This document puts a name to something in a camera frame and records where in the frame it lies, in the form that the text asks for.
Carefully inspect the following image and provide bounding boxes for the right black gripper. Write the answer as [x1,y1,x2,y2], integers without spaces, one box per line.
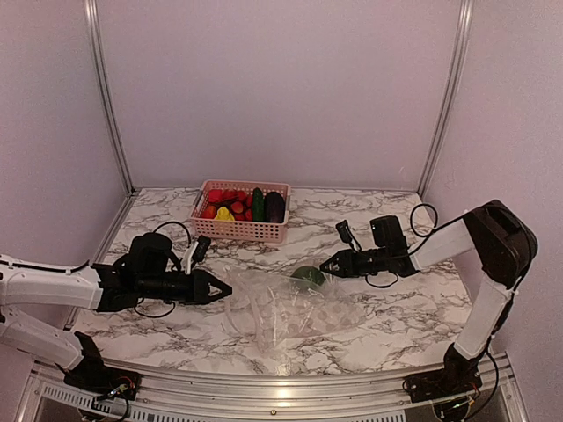
[320,246,390,278]

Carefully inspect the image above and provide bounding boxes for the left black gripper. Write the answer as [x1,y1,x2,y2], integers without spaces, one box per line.
[138,269,233,306]

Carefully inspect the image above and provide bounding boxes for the green fake vegetable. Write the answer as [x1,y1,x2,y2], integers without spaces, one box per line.
[289,266,326,291]

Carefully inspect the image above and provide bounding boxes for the red fake pepper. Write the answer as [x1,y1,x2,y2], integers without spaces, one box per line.
[201,205,217,219]

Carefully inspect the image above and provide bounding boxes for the yellow fake lemon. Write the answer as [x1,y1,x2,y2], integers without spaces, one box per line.
[215,207,235,222]

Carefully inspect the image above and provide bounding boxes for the clear zip top bag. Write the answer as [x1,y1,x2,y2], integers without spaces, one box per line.
[224,267,366,352]

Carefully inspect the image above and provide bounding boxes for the red fake strawberries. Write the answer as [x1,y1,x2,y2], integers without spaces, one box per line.
[222,189,252,222]

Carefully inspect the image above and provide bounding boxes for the red fake tomato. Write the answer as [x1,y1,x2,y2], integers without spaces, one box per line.
[208,189,223,204]

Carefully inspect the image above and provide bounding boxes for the green fake cucumber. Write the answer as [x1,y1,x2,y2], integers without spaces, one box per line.
[251,187,265,222]

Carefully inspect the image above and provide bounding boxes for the purple fake eggplant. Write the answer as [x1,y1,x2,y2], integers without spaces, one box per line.
[264,192,286,223]

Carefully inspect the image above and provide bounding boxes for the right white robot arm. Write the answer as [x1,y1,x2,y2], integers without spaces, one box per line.
[320,200,538,360]

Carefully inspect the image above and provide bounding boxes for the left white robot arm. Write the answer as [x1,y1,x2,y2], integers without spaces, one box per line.
[1,232,232,391]

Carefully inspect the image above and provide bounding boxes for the pink perforated plastic basket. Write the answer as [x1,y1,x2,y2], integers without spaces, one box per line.
[190,179,291,244]

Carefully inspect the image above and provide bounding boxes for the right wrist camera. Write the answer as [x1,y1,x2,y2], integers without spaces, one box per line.
[335,220,362,252]

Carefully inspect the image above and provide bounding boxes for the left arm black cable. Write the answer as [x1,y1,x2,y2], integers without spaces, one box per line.
[134,221,194,318]

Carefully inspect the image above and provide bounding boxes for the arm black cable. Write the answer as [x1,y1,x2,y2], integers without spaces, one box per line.
[134,221,194,318]
[364,202,440,289]

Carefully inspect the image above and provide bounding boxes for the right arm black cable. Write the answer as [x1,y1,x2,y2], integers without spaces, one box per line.
[364,202,440,289]

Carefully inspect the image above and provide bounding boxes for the front aluminium rail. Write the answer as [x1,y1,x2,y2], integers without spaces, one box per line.
[17,358,529,422]

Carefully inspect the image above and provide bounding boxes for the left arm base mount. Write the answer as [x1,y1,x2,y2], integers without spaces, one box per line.
[63,331,141,400]

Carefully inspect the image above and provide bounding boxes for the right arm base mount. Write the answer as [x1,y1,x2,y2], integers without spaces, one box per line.
[402,344,485,403]

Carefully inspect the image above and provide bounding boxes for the right aluminium frame post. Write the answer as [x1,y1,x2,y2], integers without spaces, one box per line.
[417,0,474,198]

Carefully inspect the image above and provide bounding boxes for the aluminium frame post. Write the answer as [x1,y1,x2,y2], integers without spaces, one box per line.
[417,0,474,198]
[84,0,135,196]

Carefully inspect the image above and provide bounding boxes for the left aluminium frame post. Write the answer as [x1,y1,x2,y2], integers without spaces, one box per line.
[84,0,135,196]

